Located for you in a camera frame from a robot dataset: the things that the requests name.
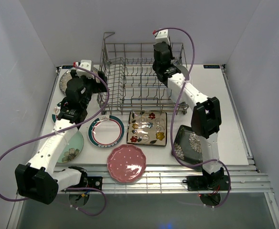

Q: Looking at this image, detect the white oval plate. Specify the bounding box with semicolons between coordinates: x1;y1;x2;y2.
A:
176;64;190;81

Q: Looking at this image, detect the black floral square plate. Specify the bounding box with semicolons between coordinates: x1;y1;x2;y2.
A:
172;125;203;165

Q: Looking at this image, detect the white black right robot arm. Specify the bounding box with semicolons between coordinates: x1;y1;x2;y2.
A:
152;42;224;189

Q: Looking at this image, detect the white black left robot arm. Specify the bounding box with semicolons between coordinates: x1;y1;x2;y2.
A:
15;69;107;204

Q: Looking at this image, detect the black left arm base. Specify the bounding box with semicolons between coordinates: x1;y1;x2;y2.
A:
68;166;103;191

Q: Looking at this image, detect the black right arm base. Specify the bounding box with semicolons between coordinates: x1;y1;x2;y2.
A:
182;174;230;191

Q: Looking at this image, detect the speckled brown round plate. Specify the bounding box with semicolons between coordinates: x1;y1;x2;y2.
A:
59;67;98;95

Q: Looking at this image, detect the dark logo sticker left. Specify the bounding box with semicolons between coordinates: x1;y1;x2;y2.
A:
61;65;73;69

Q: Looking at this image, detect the dark logo sticker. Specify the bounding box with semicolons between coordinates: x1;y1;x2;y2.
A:
61;65;73;69
203;64;221;69

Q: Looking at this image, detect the dark logo sticker right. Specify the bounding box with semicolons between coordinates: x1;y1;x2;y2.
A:
203;64;221;69

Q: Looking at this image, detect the white plate steam logo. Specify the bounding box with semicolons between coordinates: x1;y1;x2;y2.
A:
87;115;125;148

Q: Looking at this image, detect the white plate green red rim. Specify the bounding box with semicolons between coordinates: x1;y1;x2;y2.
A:
52;102;61;123

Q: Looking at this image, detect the cream floral square plate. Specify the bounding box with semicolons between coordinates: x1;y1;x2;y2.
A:
127;111;167;147

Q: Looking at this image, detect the mint green flower plate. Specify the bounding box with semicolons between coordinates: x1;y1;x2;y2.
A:
57;131;84;164

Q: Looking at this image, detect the pink dotted scalloped plate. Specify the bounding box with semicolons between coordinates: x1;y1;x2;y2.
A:
107;144;147;183

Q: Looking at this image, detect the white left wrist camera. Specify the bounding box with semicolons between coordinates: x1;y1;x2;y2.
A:
74;60;94;79

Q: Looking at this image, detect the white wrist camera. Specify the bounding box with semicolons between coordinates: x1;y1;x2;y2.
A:
74;60;94;79
153;29;171;45

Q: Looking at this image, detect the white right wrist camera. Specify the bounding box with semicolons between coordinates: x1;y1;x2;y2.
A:
153;29;171;45

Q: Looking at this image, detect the grey wire dish rack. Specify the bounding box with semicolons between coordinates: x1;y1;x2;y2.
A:
97;32;189;115

